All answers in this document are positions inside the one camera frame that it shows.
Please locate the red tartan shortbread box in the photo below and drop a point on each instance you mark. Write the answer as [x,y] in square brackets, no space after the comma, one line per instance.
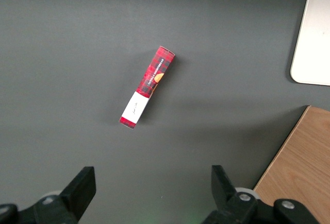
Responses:
[154,74]

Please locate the wooden drawer cabinet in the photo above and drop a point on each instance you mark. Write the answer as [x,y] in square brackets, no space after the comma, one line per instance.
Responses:
[304,162]

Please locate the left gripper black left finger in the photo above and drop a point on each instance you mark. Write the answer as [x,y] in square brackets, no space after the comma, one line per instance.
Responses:
[74,198]

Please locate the beige plastic tray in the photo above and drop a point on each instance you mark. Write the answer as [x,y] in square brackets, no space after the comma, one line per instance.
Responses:
[314,41]

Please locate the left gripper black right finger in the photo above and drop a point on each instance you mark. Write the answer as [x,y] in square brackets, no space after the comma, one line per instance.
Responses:
[227,203]

